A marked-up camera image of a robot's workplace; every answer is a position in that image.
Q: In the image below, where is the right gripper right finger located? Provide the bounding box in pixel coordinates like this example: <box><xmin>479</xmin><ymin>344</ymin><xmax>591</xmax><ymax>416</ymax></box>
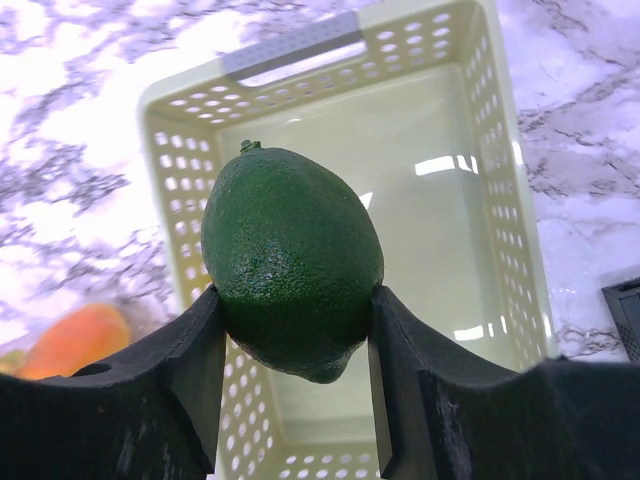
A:
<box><xmin>368</xmin><ymin>286</ymin><xmax>639</xmax><ymax>479</ymax></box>

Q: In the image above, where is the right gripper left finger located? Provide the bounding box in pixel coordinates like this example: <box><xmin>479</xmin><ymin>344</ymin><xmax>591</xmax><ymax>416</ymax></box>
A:
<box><xmin>1</xmin><ymin>286</ymin><xmax>225</xmax><ymax>479</ymax></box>

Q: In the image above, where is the green avocado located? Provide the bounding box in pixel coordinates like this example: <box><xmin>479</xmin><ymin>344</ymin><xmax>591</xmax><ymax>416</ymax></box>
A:
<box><xmin>201</xmin><ymin>140</ymin><xmax>384</xmax><ymax>384</ymax></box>

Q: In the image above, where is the pale green plastic basket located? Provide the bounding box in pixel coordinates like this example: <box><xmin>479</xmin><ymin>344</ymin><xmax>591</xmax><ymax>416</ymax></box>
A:
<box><xmin>137</xmin><ymin>0</ymin><xmax>559</xmax><ymax>480</ymax></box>

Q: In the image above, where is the black mount plate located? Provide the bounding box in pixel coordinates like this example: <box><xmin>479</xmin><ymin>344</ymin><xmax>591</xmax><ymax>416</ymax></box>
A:
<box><xmin>602</xmin><ymin>278</ymin><xmax>640</xmax><ymax>362</ymax></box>

